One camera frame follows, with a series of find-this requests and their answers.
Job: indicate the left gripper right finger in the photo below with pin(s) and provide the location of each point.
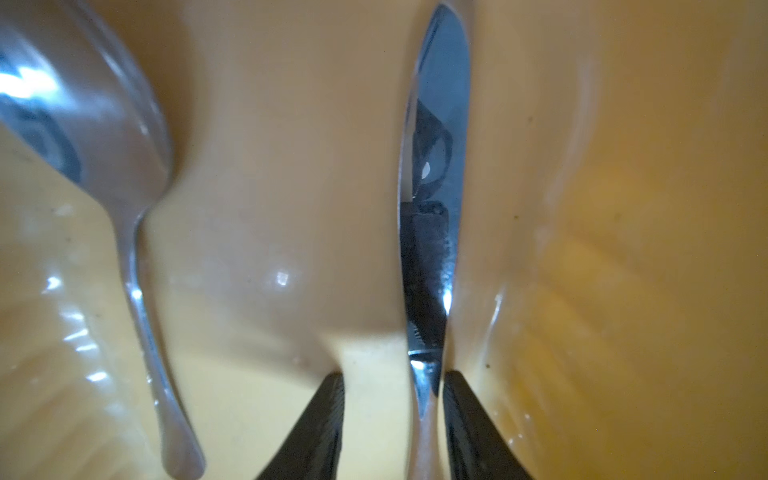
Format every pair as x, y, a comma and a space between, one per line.
476, 450

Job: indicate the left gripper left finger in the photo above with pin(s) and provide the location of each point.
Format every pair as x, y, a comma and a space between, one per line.
312, 448

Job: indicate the silver knife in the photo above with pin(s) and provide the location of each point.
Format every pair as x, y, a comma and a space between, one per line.
431, 171

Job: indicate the silver spoon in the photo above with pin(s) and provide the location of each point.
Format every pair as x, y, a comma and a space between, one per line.
73, 92

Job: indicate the yellow plastic tray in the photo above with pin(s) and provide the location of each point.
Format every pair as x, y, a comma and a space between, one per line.
610, 304

